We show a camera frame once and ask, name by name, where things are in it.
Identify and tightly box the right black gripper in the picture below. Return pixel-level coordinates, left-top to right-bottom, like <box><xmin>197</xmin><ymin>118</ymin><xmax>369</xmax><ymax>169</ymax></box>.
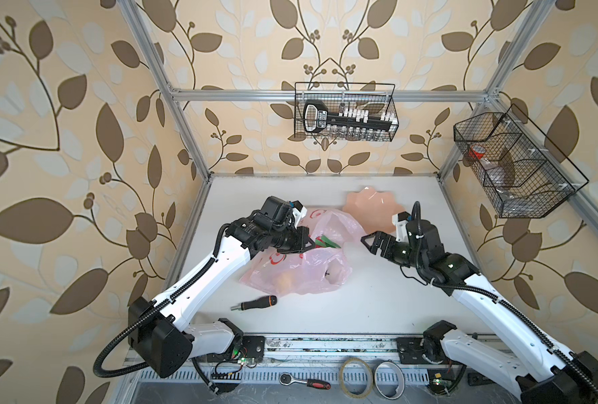
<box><xmin>360</xmin><ymin>230</ymin><xmax>425</xmax><ymax>272</ymax></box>

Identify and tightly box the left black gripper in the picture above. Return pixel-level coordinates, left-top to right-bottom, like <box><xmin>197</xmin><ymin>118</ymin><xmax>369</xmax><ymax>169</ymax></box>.
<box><xmin>269</xmin><ymin>225</ymin><xmax>319</xmax><ymax>252</ymax></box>

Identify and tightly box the pink plastic fruit-print bag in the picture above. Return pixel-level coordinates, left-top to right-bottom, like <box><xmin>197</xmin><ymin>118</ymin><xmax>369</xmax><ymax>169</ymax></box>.
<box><xmin>239</xmin><ymin>208</ymin><xmax>364</xmax><ymax>297</ymax></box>

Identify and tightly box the pink dragon fruit toy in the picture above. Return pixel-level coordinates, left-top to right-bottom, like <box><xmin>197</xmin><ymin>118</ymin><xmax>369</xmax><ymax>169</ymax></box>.
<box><xmin>314</xmin><ymin>236</ymin><xmax>340</xmax><ymax>249</ymax></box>

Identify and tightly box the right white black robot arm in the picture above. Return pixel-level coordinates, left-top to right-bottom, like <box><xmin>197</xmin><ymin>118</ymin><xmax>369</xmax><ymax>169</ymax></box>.
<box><xmin>361</xmin><ymin>203</ymin><xmax>598</xmax><ymax>403</ymax></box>

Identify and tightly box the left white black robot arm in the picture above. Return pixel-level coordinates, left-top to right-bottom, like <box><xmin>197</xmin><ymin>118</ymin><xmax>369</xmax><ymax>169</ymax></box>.
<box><xmin>93</xmin><ymin>196</ymin><xmax>316</xmax><ymax>378</ymax></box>

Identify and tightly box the orange fruit plate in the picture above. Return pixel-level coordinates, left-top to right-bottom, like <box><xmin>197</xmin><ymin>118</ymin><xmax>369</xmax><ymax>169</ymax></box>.
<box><xmin>343</xmin><ymin>187</ymin><xmax>407</xmax><ymax>234</ymax></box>

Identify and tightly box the black orange screwdriver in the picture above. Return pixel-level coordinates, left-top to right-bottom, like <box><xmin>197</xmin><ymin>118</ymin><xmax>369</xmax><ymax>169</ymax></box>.
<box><xmin>231</xmin><ymin>296</ymin><xmax>278</xmax><ymax>311</ymax></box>

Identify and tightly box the black socket set holder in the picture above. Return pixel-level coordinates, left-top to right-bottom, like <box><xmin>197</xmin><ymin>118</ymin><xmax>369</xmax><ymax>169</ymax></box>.
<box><xmin>299</xmin><ymin>99</ymin><xmax>399</xmax><ymax>134</ymax></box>

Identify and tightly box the clear tape roll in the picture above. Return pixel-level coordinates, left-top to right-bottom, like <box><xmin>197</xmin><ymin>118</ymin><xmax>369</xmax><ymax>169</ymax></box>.
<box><xmin>338</xmin><ymin>357</ymin><xmax>374</xmax><ymax>399</ymax></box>

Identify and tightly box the red-capped plastic bottle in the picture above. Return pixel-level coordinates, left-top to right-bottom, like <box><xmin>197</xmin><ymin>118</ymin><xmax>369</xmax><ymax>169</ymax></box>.
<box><xmin>468</xmin><ymin>144</ymin><xmax>521</xmax><ymax>200</ymax></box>

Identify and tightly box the grey tape roll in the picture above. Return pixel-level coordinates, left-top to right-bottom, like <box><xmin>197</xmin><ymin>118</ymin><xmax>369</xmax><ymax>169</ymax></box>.
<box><xmin>373</xmin><ymin>361</ymin><xmax>406</xmax><ymax>401</ymax></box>

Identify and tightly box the black adjustable wrench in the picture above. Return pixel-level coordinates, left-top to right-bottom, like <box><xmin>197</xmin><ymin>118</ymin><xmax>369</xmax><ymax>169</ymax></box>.
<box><xmin>467</xmin><ymin>372</ymin><xmax>494</xmax><ymax>386</ymax></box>

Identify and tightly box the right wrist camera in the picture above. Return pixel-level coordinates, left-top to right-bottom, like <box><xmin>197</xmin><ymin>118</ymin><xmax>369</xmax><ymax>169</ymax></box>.
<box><xmin>392</xmin><ymin>211</ymin><xmax>423</xmax><ymax>244</ymax></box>

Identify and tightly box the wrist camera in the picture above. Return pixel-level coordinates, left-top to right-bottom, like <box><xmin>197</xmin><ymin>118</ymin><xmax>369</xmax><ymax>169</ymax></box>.
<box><xmin>392</xmin><ymin>211</ymin><xmax>423</xmax><ymax>244</ymax></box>
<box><xmin>260</xmin><ymin>196</ymin><xmax>307</xmax><ymax>227</ymax></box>

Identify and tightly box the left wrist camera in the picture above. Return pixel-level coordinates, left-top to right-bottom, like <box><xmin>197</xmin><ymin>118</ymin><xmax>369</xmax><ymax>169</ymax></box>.
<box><xmin>260</xmin><ymin>196</ymin><xmax>307</xmax><ymax>227</ymax></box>

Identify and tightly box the red-handled ratchet wrench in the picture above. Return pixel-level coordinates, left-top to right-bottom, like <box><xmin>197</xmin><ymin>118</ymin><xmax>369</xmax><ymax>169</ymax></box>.
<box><xmin>279</xmin><ymin>373</ymin><xmax>331</xmax><ymax>390</ymax></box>

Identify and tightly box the centre black wire basket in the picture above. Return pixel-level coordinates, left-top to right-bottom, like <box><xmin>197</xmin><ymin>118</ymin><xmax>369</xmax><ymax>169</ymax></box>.
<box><xmin>293</xmin><ymin>81</ymin><xmax>399</xmax><ymax>142</ymax></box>

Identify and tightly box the black wire basket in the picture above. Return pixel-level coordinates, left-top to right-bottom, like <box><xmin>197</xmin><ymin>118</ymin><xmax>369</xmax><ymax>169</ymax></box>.
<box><xmin>293</xmin><ymin>81</ymin><xmax>399</xmax><ymax>142</ymax></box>
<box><xmin>454</xmin><ymin>104</ymin><xmax>589</xmax><ymax>219</ymax></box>

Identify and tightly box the right black wire basket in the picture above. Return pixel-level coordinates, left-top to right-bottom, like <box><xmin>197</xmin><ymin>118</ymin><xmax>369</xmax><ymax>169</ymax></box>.
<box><xmin>454</xmin><ymin>104</ymin><xmax>589</xmax><ymax>219</ymax></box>

